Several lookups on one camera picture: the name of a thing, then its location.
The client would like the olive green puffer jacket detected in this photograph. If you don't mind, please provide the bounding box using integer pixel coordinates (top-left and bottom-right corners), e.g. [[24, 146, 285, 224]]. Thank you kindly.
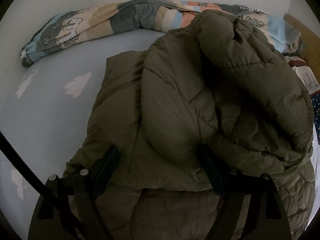
[[63, 10, 315, 239]]

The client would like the navy dotted pillow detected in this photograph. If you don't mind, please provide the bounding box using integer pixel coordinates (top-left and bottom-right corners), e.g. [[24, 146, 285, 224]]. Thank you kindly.
[[311, 93, 320, 144]]

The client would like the light blue cloud bedsheet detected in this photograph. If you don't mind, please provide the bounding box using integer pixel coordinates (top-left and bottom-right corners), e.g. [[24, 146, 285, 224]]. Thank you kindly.
[[1, 30, 319, 239]]

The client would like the brown wooden headboard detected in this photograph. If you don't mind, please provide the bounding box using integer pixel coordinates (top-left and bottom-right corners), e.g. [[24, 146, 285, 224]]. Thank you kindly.
[[284, 14, 320, 81]]

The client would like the colourful patchwork rolled quilt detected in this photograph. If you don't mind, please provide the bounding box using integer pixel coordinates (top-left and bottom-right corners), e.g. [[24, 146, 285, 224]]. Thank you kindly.
[[20, 0, 305, 67]]

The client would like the black cable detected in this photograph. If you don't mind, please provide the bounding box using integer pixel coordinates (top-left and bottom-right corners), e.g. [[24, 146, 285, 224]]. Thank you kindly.
[[0, 130, 47, 196]]

